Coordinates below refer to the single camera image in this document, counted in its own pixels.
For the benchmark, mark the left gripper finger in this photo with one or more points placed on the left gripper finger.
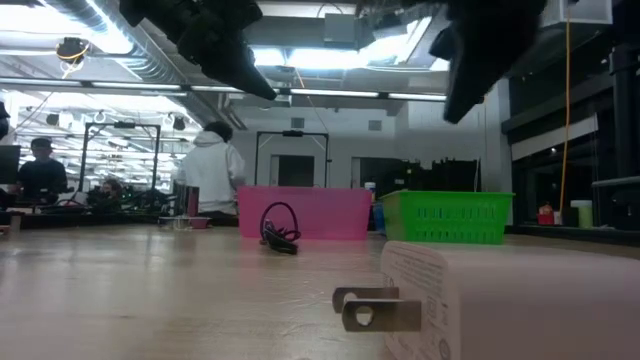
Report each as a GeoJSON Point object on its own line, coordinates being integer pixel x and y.
{"type": "Point", "coordinates": [255, 72]}
{"type": "Point", "coordinates": [240, 80]}

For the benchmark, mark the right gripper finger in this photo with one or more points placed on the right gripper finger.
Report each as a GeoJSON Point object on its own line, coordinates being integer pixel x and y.
{"type": "Point", "coordinates": [457, 90]}
{"type": "Point", "coordinates": [476, 80]}

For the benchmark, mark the white wall charger plug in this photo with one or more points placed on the white wall charger plug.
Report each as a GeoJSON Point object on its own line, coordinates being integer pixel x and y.
{"type": "Point", "coordinates": [525, 310]}

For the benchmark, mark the green plastic bin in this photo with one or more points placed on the green plastic bin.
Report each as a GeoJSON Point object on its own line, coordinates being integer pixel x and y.
{"type": "Point", "coordinates": [450, 217]}

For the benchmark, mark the pink plastic bin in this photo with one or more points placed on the pink plastic bin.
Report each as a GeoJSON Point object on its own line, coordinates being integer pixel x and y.
{"type": "Point", "coordinates": [325, 212]}

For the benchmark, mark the row of black cabinets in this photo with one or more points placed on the row of black cabinets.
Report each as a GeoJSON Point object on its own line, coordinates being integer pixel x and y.
{"type": "Point", "coordinates": [450, 175]}

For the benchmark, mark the person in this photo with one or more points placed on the person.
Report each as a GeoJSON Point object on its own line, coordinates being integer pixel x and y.
{"type": "Point", "coordinates": [212, 170]}
{"type": "Point", "coordinates": [42, 177]}
{"type": "Point", "coordinates": [112, 189]}

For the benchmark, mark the long LED light bar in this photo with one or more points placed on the long LED light bar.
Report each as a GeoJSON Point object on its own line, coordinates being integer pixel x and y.
{"type": "Point", "coordinates": [350, 93]}

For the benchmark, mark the white bottle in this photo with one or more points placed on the white bottle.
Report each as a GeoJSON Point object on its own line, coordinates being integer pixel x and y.
{"type": "Point", "coordinates": [370, 185]}

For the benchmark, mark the black round ceiling lamp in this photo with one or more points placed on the black round ceiling lamp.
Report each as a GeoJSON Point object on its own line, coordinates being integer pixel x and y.
{"type": "Point", "coordinates": [72, 49]}

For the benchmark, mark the red container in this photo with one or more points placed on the red container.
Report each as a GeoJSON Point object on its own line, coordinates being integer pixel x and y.
{"type": "Point", "coordinates": [545, 219]}

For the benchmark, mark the black stand pole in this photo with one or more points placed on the black stand pole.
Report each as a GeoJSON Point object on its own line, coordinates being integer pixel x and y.
{"type": "Point", "coordinates": [627, 125]}

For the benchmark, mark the pale green cup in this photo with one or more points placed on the pale green cup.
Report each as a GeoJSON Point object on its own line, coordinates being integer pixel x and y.
{"type": "Point", "coordinates": [582, 215]}

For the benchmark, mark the dark computer monitor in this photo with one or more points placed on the dark computer monitor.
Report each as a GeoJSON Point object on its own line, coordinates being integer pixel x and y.
{"type": "Point", "coordinates": [9, 165]}

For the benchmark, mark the grey wall vent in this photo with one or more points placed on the grey wall vent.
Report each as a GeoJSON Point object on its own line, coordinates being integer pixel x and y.
{"type": "Point", "coordinates": [297, 123]}
{"type": "Point", "coordinates": [375, 125]}

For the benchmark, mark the black camera rig frame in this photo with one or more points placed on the black camera rig frame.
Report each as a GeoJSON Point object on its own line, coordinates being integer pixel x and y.
{"type": "Point", "coordinates": [292, 133]}
{"type": "Point", "coordinates": [124, 125]}

